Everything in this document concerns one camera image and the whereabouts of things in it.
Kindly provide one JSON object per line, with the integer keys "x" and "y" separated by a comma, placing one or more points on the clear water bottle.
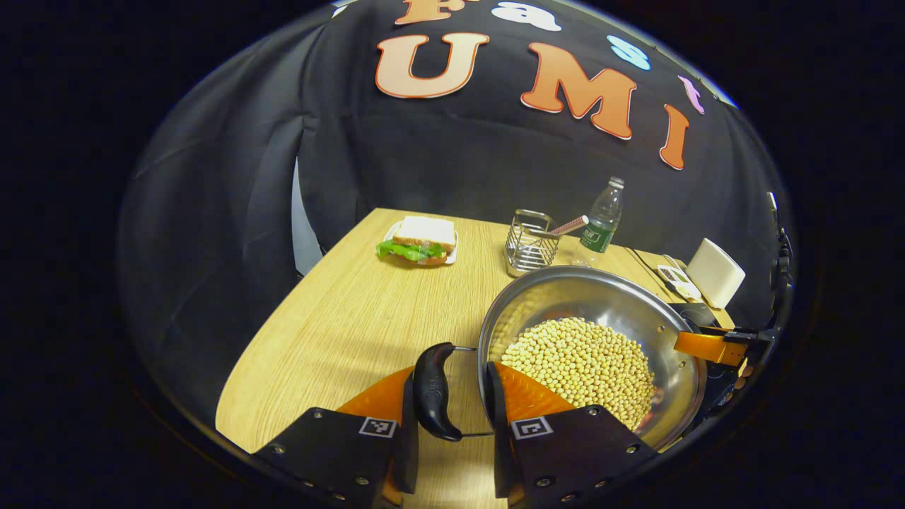
{"x": 601, "y": 233}

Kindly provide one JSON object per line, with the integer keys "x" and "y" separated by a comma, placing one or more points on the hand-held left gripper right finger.
{"x": 498, "y": 452}

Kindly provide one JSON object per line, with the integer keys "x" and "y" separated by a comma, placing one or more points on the sandwich with lettuce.
{"x": 424, "y": 232}

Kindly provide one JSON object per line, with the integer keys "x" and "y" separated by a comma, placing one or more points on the pink striped stick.
{"x": 571, "y": 225}

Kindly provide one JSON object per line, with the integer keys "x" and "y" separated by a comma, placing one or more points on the white divided bean plate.
{"x": 689, "y": 290}

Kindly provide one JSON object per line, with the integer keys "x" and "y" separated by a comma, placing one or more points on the black induction cooktop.
{"x": 696, "y": 313}

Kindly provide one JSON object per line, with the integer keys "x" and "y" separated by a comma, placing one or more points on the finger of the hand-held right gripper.
{"x": 707, "y": 348}

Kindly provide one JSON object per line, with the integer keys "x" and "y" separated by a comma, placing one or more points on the black backdrop cloth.
{"x": 438, "y": 162}

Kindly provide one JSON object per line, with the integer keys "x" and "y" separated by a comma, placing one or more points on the white toaster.
{"x": 714, "y": 272}

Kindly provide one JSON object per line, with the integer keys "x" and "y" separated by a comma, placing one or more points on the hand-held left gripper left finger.
{"x": 408, "y": 466}

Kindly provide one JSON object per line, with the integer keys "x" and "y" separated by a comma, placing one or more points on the pile of soybeans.
{"x": 580, "y": 360}

